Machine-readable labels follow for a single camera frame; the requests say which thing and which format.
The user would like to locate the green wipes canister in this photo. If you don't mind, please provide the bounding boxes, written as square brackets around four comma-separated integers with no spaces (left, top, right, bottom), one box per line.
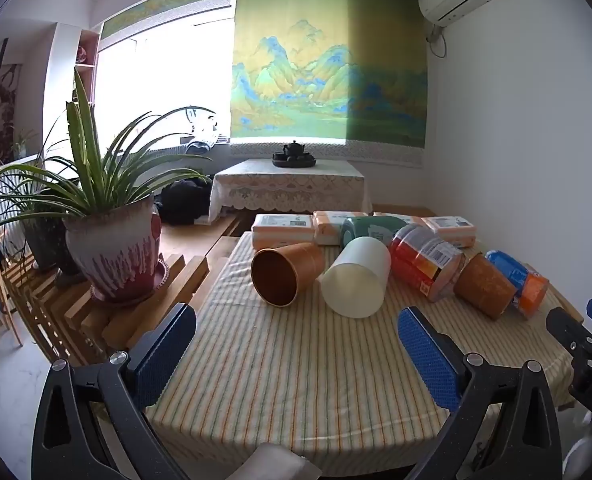
[340,216,409,250]

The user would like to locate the white plastic cup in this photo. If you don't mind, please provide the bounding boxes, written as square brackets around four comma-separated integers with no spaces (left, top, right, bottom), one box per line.
[318,236,393,319]

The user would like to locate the blue orange snack canister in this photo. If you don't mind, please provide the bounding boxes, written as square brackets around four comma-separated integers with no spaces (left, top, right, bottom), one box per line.
[485,249,550,321]

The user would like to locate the landscape painting roller blind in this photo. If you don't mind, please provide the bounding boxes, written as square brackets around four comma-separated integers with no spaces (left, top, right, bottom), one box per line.
[227,0,430,169]

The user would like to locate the red orange snack canister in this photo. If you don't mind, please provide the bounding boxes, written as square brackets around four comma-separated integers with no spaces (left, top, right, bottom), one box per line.
[388,223,467,303]

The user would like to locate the striped tablecloth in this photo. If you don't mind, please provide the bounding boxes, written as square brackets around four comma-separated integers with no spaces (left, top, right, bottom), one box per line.
[146,230,584,478]

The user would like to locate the wooden slatted bench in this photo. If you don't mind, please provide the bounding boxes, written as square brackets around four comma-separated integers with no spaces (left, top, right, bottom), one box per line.
[0,252,212,367]

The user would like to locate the low table with lace cloth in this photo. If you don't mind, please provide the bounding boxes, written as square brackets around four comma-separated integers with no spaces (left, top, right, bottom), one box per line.
[208,158,375,224]

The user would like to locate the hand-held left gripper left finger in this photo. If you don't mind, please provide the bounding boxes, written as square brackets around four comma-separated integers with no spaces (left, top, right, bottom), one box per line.
[31,302,198,480]

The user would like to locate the white shelf unit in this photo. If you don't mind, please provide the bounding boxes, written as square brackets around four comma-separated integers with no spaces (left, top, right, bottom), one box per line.
[42,22,102,171]

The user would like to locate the black bag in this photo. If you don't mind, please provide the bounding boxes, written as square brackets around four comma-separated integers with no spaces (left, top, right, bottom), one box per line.
[154,177,215,226]

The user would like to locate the pink plant saucer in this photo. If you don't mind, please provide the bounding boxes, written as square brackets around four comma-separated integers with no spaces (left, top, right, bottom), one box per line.
[90,259,170,309]

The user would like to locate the black tea tray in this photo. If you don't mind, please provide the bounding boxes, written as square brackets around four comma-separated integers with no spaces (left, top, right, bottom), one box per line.
[271,152,318,170]

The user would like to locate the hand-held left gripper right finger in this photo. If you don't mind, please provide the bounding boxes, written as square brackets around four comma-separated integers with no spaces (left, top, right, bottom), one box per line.
[397,306,563,480]

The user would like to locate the air conditioner cable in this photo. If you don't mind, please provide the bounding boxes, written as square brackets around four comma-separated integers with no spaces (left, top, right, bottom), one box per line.
[426,22,450,59]

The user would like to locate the brown paper cup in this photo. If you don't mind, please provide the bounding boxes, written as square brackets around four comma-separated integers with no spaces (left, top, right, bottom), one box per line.
[453,252,518,322]
[250,241,326,307]

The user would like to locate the clothes on windowsill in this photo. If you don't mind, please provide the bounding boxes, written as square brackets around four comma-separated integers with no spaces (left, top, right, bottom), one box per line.
[182,105,230,156]

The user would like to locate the plant in dark pot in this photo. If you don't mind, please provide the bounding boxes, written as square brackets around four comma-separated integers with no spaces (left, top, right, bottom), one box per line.
[0,157,83,277]

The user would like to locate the rolled landscape window blind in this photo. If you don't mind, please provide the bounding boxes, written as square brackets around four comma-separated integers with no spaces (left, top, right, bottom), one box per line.
[98,0,238,42]

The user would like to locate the orange tissue pack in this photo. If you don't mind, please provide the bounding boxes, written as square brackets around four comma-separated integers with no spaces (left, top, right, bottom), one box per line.
[312,210,372,246]
[421,216,478,248]
[251,213,315,251]

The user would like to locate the plant in pink white pot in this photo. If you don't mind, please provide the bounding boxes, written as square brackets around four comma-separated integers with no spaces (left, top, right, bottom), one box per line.
[0,67,222,306]

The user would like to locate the wooden chair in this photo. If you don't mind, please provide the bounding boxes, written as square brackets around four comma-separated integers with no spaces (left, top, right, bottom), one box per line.
[0,232,27,348]

